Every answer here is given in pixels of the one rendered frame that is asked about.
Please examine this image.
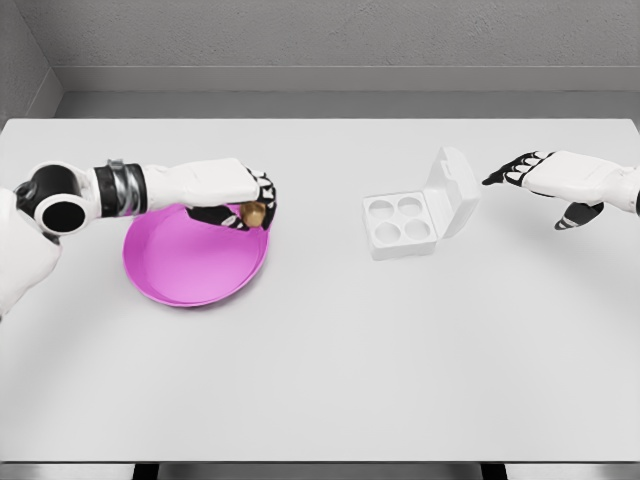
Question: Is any pink round plate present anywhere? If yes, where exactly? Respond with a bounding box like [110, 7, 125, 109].
[122, 200, 271, 308]

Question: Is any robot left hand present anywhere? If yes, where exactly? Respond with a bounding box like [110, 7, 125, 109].
[182, 157, 279, 233]

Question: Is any white egg box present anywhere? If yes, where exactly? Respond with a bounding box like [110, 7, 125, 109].
[361, 146, 482, 262]

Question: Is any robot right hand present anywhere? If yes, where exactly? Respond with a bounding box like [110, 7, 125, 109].
[481, 149, 624, 231]

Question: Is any brown egg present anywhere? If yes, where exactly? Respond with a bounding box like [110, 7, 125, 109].
[239, 201, 267, 229]

